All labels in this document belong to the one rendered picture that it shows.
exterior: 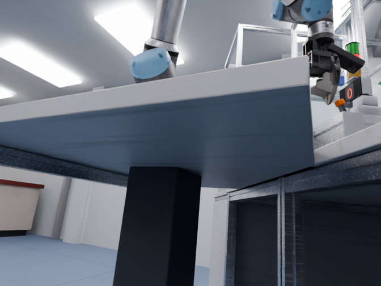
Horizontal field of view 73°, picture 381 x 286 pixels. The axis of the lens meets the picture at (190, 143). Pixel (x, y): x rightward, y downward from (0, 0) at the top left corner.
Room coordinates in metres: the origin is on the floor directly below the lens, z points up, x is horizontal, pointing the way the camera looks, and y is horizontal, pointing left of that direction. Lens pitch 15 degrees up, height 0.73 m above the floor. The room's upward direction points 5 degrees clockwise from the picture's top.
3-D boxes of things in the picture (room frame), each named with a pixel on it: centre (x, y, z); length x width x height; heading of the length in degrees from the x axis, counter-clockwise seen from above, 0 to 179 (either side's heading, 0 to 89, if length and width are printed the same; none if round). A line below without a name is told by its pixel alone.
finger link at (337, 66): (0.66, -0.40, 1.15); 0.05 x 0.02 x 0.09; 2
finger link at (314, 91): (0.70, -0.37, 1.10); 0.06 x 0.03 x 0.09; 92
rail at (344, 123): (0.96, -0.34, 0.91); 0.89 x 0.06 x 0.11; 2
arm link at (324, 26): (0.68, -0.38, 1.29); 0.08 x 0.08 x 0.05
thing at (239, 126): (0.75, 0.02, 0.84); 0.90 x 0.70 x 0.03; 153
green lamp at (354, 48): (0.88, -0.61, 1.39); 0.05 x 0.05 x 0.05
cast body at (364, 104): (0.69, -0.51, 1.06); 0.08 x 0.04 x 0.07; 92
